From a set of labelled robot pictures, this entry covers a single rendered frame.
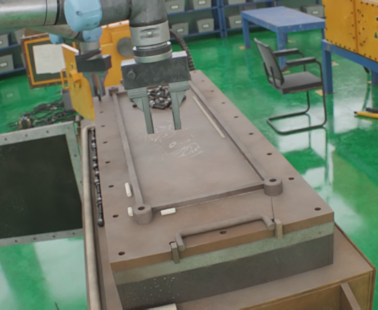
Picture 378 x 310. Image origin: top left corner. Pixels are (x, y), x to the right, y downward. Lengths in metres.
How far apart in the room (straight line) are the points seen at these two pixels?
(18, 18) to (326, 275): 0.81
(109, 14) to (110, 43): 3.00
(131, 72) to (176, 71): 0.09
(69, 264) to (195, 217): 2.53
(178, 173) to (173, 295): 0.35
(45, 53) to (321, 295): 4.66
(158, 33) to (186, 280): 0.48
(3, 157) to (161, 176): 1.23
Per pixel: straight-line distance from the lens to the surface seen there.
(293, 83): 5.03
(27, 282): 3.51
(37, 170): 2.38
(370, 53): 5.07
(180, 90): 1.04
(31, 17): 1.04
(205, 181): 1.22
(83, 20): 0.94
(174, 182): 1.24
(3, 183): 2.44
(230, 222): 1.03
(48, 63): 5.45
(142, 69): 1.02
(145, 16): 0.99
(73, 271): 3.48
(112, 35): 3.89
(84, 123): 2.20
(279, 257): 1.06
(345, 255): 1.16
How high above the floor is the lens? 1.90
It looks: 22 degrees down
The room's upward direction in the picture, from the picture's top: 8 degrees counter-clockwise
